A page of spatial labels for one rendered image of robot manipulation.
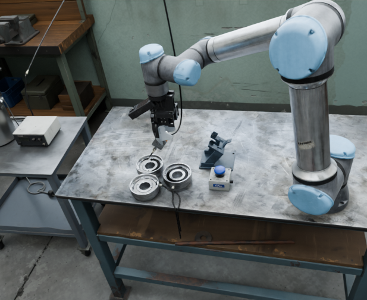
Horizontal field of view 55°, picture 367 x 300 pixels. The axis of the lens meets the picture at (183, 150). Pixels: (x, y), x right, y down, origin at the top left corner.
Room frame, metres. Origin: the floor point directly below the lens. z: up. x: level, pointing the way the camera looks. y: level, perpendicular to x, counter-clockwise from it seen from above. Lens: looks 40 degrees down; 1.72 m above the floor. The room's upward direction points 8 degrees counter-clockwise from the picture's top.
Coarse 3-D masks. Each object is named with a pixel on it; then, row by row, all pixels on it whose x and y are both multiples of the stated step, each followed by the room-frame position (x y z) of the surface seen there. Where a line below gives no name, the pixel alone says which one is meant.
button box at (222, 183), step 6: (228, 168) 0.92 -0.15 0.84; (210, 174) 0.90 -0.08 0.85; (216, 174) 0.89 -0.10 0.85; (222, 174) 0.89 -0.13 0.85; (228, 174) 0.89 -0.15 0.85; (210, 180) 0.87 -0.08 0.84; (216, 180) 0.87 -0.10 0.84; (222, 180) 0.86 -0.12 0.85; (228, 180) 0.86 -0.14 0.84; (210, 186) 0.87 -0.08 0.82; (216, 186) 0.86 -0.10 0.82; (222, 186) 0.86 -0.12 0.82; (228, 186) 0.85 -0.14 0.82
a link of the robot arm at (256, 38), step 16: (320, 0) 0.79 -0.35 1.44; (288, 16) 0.85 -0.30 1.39; (240, 32) 0.95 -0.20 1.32; (256, 32) 0.90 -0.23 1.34; (272, 32) 0.87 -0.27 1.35; (192, 48) 1.02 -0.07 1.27; (208, 48) 1.00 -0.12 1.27; (224, 48) 0.96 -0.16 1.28; (240, 48) 0.92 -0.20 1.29; (256, 48) 0.90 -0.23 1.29; (208, 64) 1.02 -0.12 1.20
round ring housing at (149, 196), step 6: (144, 174) 0.95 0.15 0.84; (150, 174) 0.95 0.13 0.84; (132, 180) 0.93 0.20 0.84; (138, 180) 0.94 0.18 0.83; (144, 180) 0.93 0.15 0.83; (156, 180) 0.92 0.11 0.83; (132, 186) 0.91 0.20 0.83; (138, 186) 0.91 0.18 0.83; (144, 186) 0.92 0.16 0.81; (150, 186) 0.90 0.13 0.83; (156, 186) 0.88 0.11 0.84; (132, 192) 0.87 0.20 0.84; (144, 192) 0.88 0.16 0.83; (150, 192) 0.86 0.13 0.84; (156, 192) 0.87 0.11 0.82; (138, 198) 0.86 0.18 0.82; (144, 198) 0.85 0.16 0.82; (150, 198) 0.86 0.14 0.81
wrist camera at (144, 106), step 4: (144, 100) 1.05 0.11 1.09; (148, 100) 1.02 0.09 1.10; (140, 104) 1.04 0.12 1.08; (144, 104) 1.01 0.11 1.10; (148, 104) 1.00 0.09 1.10; (152, 104) 1.00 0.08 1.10; (132, 108) 1.04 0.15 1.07; (136, 108) 1.03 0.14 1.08; (140, 108) 1.01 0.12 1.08; (144, 108) 1.01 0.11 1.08; (148, 108) 1.00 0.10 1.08; (132, 112) 1.02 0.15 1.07; (136, 112) 1.02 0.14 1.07; (140, 112) 1.01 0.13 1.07; (144, 112) 1.01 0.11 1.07; (132, 116) 1.02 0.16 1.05; (136, 116) 1.02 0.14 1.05
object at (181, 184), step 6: (180, 162) 0.99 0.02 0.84; (168, 168) 0.98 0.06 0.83; (186, 168) 0.96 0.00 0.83; (162, 174) 0.94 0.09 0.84; (174, 174) 0.96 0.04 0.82; (180, 174) 0.96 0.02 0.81; (168, 180) 0.91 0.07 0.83; (186, 180) 0.90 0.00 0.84; (168, 186) 0.91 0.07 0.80; (174, 186) 0.89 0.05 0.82; (180, 186) 0.89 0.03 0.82
